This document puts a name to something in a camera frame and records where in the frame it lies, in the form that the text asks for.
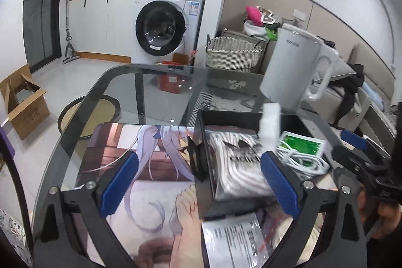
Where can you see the grey cushion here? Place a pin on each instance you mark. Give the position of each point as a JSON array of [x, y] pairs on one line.
[[341, 70]]

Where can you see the right human hand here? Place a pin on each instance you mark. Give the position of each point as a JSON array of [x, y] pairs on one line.
[[389, 213]]

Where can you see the white electric kettle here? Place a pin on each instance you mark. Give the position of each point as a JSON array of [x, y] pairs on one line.
[[295, 60]]

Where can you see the round floor mat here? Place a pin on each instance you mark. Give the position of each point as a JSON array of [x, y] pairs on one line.
[[106, 110]]

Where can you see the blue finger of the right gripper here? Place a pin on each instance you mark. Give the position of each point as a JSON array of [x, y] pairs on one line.
[[354, 140], [356, 162]]

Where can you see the black cardboard box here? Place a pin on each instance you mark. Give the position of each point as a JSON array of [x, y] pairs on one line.
[[242, 122]]

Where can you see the red white wipes pack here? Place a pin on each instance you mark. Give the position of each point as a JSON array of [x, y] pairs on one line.
[[236, 241]]

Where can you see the green medicine sachet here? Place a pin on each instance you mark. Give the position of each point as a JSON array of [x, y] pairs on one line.
[[303, 144]]

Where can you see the white foam piece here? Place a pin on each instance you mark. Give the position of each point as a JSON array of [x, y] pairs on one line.
[[270, 126]]

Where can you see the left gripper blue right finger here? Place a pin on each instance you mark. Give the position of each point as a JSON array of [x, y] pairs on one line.
[[283, 182]]

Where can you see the pink clothing pile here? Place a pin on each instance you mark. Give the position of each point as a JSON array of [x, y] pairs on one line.
[[254, 15]]

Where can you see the white washing machine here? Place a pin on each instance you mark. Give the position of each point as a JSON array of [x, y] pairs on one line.
[[166, 31]]

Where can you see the adidas shoelace bag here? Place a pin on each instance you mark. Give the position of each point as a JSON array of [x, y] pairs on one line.
[[236, 165]]

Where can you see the anime printed table mat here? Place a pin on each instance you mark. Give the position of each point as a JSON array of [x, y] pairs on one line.
[[157, 221]]

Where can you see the red box under table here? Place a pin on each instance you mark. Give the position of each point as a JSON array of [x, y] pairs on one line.
[[172, 83]]

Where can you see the black glass door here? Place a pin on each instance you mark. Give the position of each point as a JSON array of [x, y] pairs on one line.
[[40, 23]]

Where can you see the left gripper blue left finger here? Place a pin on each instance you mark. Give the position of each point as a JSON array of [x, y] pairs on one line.
[[114, 183]]

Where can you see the grey sofa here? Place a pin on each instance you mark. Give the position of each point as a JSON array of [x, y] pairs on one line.
[[328, 104]]

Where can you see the black clothing on sofa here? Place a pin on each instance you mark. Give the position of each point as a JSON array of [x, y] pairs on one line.
[[350, 84]]

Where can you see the brown cardboard box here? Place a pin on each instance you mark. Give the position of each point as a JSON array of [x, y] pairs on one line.
[[25, 102]]

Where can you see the woven wicker basket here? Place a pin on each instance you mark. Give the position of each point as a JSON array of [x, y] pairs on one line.
[[233, 54]]

